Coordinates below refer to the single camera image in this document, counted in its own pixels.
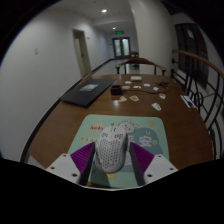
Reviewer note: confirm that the wooden armchair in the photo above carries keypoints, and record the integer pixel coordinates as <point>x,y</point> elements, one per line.
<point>140,61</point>

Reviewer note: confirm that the white printed sticker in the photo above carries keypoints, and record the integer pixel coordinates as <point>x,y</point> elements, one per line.
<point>156,106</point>
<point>128,82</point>
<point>155,88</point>
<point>147,85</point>
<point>137,87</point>

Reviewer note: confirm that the green exit sign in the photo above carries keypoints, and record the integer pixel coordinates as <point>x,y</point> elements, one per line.
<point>119,32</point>

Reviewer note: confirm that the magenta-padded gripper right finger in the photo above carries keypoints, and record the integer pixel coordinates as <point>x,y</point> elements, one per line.
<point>160,166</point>

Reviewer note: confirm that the black closed laptop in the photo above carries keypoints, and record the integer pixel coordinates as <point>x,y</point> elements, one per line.
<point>88,91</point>

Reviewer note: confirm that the dark framed window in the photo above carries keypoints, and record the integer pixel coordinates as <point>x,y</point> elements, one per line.
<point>191,50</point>

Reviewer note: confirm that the pale printed sticker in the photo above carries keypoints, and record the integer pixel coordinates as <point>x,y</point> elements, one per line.
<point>122,98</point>
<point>125,87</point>

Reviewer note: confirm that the small black box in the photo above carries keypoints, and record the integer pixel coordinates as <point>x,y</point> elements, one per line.
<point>116,90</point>

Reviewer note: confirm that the green printed mouse pad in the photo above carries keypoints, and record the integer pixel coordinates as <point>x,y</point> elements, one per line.
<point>146,136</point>

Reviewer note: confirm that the red and white sticker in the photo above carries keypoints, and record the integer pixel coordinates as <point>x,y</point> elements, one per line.
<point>162,96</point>

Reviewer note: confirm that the glazed double door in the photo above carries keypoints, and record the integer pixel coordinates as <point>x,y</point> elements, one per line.
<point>121,47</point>

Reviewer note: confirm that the black railing with wooden handrail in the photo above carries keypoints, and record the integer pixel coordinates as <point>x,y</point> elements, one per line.
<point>200,60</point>

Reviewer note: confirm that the white notepad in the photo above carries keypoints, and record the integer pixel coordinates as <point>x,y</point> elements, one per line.
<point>188,101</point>

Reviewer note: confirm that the white honeycomb computer mouse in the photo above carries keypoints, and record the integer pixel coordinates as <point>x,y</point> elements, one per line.
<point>111,150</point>

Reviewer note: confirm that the orange printed sticker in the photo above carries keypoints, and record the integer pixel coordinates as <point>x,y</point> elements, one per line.
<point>134,98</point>

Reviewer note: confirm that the pale side door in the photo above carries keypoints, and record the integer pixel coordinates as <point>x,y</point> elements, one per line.
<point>82,53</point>

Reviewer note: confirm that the small flat white box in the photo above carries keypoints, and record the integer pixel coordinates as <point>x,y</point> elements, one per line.
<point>136,78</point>

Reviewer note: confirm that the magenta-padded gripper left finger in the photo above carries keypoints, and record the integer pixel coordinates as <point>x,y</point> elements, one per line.
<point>63,166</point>

